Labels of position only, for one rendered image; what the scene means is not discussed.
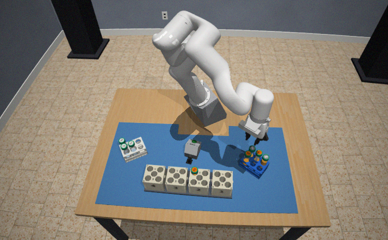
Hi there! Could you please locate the white tube rack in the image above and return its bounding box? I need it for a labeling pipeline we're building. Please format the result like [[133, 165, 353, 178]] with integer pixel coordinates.
[[120, 138, 148, 163]]

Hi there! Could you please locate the blue table mat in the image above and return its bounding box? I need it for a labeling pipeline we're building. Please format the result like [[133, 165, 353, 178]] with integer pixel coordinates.
[[95, 122, 298, 214]]

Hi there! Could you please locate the cream bucket adapter with round holes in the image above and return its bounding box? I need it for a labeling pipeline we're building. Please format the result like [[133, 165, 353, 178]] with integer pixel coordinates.
[[165, 166, 188, 193], [188, 168, 210, 195]]

